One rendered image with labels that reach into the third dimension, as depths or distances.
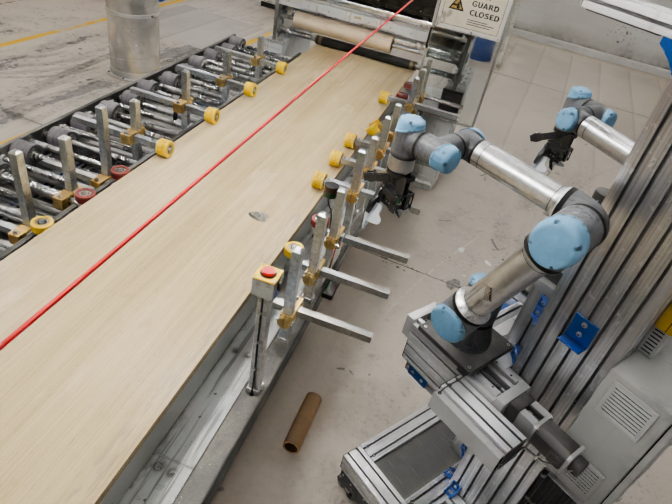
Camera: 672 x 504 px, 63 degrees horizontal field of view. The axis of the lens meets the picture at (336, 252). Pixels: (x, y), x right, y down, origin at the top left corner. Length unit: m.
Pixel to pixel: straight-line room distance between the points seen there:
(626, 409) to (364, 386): 1.55
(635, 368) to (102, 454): 1.42
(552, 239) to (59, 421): 1.31
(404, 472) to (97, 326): 1.35
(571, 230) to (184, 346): 1.16
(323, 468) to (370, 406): 0.43
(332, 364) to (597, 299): 1.68
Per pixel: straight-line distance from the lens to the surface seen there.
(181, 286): 1.98
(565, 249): 1.28
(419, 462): 2.49
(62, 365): 1.78
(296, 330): 2.13
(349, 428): 2.75
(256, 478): 2.56
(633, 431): 1.72
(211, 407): 1.98
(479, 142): 1.53
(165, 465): 1.87
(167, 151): 2.70
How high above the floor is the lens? 2.22
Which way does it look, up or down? 37 degrees down
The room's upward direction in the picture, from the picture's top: 12 degrees clockwise
